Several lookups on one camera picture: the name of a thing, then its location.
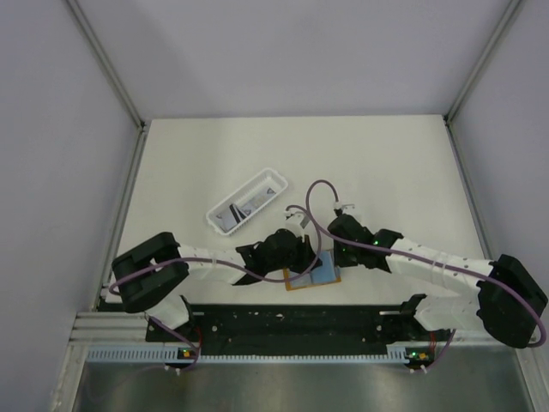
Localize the yellow leather card holder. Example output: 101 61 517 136
282 250 341 291

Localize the silver diamond card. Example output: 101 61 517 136
316 251 337 282

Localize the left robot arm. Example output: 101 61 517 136
109 229 323 341

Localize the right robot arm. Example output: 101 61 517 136
328 214 548 348

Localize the silver VIP card in basket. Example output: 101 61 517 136
243 187 276 214

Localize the silver stripe card in basket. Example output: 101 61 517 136
218 203 246 231

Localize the white plastic basket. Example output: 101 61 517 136
205 167 289 237

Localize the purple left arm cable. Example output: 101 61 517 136
108 204 325 370

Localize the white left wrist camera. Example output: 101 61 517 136
284 208 310 236

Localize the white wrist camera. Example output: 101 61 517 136
334 202 356 215
284 208 310 236

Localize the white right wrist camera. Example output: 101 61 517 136
334 202 356 215

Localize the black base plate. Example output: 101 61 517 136
145 303 434 356

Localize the left aluminium frame post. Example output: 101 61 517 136
64 1 148 310

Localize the aluminium frame post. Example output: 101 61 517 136
443 0 527 258
64 1 148 310

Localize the white slotted cable duct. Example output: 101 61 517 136
87 341 434 366

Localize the right aluminium frame post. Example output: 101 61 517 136
443 0 527 258

